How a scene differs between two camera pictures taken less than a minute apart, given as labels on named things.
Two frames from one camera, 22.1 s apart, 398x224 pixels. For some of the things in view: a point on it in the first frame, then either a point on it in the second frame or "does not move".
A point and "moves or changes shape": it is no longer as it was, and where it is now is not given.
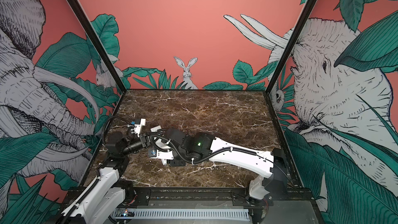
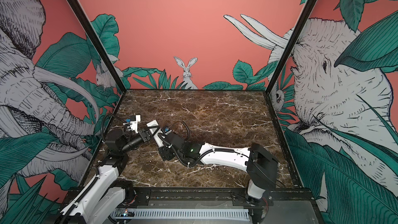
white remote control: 162,156 moves or changes shape
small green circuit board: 125,212 does not move
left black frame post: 82,15 does not move
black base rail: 161,197 does not move
